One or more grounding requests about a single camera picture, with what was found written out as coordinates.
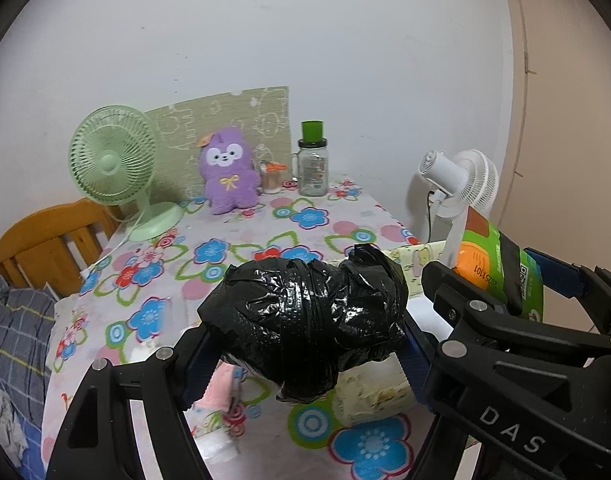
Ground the green orange tissue pack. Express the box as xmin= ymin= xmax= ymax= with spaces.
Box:
xmin=445 ymin=207 xmax=543 ymax=322

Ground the pink card packet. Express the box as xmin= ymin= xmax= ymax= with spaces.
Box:
xmin=193 ymin=361 xmax=245 ymax=412

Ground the black plastic bag bundle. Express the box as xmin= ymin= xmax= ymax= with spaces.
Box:
xmin=198 ymin=244 xmax=409 ymax=404

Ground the beige door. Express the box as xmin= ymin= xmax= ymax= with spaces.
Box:
xmin=493 ymin=0 xmax=611 ymax=271

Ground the crumpled white grey cloth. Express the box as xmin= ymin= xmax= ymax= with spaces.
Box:
xmin=0 ymin=389 xmax=28 ymax=467

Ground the white standing fan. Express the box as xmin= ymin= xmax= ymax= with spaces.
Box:
xmin=418 ymin=148 xmax=499 ymax=268

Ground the grey plaid pillow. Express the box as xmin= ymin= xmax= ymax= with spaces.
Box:
xmin=0 ymin=275 xmax=55 ymax=427

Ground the floral tablecloth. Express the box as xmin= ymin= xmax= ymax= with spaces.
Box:
xmin=43 ymin=191 xmax=442 ymax=479

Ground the glass jar green lid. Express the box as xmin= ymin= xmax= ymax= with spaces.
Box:
xmin=292 ymin=120 xmax=329 ymax=197

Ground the toothpick jar orange lid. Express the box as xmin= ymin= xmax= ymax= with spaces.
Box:
xmin=259 ymin=160 xmax=287 ymax=194

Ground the purple plush toy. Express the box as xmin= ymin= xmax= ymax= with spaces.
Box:
xmin=198 ymin=127 xmax=261 ymax=216

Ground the green desk fan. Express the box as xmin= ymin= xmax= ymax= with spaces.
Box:
xmin=68 ymin=105 xmax=183 ymax=242

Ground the white fan power cable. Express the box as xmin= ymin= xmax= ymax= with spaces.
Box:
xmin=80 ymin=204 xmax=148 ymax=281

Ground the green patterned wall mat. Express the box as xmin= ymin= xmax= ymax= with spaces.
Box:
xmin=146 ymin=87 xmax=292 ymax=202

